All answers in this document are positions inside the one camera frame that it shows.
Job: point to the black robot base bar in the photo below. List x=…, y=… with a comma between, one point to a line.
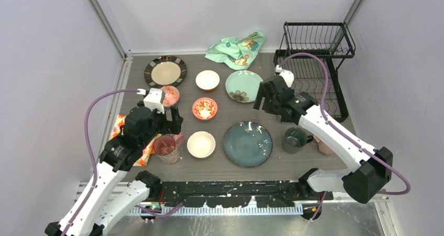
x=231, y=194

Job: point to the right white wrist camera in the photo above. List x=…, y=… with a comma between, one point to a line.
x=287, y=75

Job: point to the dark green mug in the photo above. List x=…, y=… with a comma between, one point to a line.
x=294, y=139

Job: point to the black wire dish rack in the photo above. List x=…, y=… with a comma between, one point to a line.
x=314, y=52

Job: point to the dark blue floral plate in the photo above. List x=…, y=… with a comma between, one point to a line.
x=247, y=144

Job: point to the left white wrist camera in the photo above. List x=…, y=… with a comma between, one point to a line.
x=153, y=99

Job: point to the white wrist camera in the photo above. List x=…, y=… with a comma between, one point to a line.
x=153, y=99
x=287, y=75

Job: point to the orange coral pattern bowl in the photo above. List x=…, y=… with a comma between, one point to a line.
x=204, y=108

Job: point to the orange floral cloth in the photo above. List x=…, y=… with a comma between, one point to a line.
x=147, y=151

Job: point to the white ceramic bowl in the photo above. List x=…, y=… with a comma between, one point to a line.
x=201, y=144

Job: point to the pink glass mug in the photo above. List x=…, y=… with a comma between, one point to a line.
x=167, y=147

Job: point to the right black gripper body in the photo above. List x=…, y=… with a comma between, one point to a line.
x=269, y=105

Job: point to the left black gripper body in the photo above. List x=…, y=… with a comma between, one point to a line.
x=160, y=124

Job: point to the pale pink mug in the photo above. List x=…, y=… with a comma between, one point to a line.
x=322, y=147

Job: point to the mint green flower plate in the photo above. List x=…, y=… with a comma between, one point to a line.
x=242, y=86

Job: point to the mint green cartoon cloth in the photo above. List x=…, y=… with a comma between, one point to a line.
x=237, y=54

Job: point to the white bowl orange outside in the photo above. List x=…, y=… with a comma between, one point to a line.
x=207, y=80

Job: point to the black rimmed cream plate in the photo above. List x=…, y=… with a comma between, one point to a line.
x=166, y=70

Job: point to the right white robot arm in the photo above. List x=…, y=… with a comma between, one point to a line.
x=366, y=170

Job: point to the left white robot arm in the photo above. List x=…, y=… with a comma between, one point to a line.
x=91, y=214

